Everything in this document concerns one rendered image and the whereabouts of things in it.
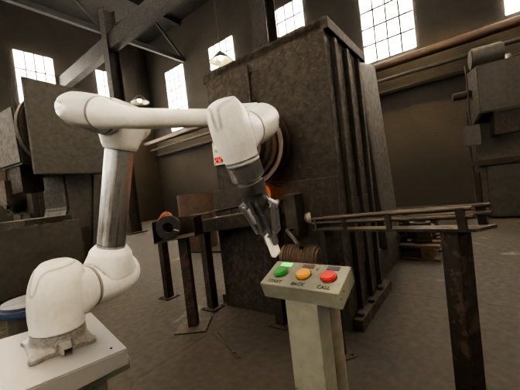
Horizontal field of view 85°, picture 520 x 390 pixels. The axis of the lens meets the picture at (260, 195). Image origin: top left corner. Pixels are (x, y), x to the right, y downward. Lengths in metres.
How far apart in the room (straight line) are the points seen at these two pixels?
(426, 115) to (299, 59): 5.96
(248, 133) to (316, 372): 0.65
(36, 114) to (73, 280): 2.97
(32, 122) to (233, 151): 3.32
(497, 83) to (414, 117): 2.47
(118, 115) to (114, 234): 0.47
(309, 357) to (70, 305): 0.75
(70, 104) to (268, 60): 1.27
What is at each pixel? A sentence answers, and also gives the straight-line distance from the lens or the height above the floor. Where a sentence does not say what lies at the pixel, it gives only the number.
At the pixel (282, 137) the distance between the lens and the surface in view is 1.65.
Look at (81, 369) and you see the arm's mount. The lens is 1.08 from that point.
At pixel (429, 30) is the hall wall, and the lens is 8.08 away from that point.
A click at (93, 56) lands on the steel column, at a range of 10.24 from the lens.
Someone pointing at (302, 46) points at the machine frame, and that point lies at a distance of 1.88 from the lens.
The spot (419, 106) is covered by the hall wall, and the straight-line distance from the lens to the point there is 7.66.
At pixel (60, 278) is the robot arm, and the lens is 1.11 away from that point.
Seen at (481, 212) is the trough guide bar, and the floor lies 0.73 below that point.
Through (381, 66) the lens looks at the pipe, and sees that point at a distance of 7.27.
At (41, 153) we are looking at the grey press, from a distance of 3.83.
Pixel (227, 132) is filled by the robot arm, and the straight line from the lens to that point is 0.68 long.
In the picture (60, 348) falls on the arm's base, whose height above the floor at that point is 0.44.
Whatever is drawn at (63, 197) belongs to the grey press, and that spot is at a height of 1.01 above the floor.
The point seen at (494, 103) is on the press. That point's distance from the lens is 5.50.
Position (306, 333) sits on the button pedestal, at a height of 0.45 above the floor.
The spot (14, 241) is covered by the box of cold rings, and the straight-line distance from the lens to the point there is 3.49.
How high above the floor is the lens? 0.86
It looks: 2 degrees down
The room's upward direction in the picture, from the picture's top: 7 degrees counter-clockwise
